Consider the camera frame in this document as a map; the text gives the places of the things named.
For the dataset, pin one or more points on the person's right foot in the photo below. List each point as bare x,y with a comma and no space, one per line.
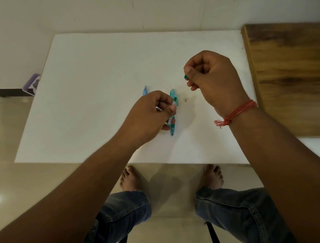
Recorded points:
212,176

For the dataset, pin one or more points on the purple plastic container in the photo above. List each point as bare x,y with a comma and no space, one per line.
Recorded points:
31,83

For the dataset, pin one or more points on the teal pen with label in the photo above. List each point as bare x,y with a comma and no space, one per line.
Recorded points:
172,93

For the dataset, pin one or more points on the brown wooden table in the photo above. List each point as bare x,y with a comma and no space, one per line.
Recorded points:
287,75

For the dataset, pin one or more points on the blue jeans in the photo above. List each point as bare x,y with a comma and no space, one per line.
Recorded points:
237,210

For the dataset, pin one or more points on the person's foot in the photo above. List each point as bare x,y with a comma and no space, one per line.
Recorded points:
212,176
130,179

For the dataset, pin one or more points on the black chair frame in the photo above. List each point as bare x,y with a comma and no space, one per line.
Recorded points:
212,232

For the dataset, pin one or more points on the person's left forearm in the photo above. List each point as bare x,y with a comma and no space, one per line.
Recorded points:
75,190

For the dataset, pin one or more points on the person's right forearm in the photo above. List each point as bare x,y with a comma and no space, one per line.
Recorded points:
277,170

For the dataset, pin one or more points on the person's right thumb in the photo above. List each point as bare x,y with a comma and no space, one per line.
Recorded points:
192,73

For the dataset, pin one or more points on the person's left hand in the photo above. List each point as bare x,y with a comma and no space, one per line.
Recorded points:
143,120

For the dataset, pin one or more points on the person's left foot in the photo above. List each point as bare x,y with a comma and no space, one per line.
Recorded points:
130,179

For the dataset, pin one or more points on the person's right hand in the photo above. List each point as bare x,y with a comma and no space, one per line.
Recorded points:
217,80

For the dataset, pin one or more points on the blue pen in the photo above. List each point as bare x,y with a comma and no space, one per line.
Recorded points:
144,90

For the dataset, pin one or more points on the person's left thumb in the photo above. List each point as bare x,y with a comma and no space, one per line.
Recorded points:
168,108

